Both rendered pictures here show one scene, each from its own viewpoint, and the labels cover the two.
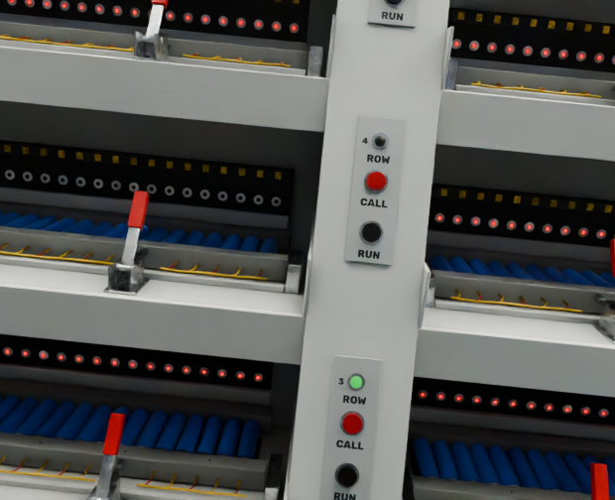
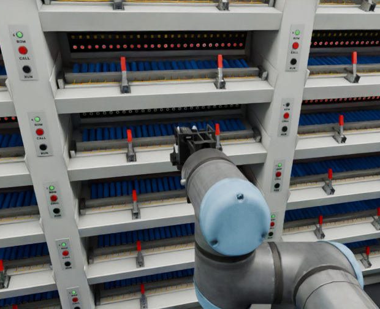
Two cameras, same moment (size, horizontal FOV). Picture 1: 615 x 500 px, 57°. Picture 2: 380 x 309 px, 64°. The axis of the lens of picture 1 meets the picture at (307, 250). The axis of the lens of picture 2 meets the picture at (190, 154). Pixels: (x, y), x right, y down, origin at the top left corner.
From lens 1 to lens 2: 0.65 m
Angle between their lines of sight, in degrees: 28
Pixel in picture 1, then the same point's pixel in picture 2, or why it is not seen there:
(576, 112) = (337, 87)
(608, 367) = (336, 149)
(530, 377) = (319, 154)
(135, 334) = not seen: hidden behind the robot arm
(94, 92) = (207, 101)
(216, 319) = (244, 156)
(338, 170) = (276, 113)
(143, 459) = not seen: hidden behind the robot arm
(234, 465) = not seen: hidden behind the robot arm
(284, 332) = (261, 156)
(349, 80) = (279, 88)
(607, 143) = (343, 94)
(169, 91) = (229, 98)
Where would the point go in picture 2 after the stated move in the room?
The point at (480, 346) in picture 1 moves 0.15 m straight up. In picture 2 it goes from (308, 151) to (315, 106)
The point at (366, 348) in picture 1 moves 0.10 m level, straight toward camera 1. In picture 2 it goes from (282, 156) to (295, 170)
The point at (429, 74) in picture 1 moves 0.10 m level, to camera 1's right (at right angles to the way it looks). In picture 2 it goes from (301, 83) to (330, 82)
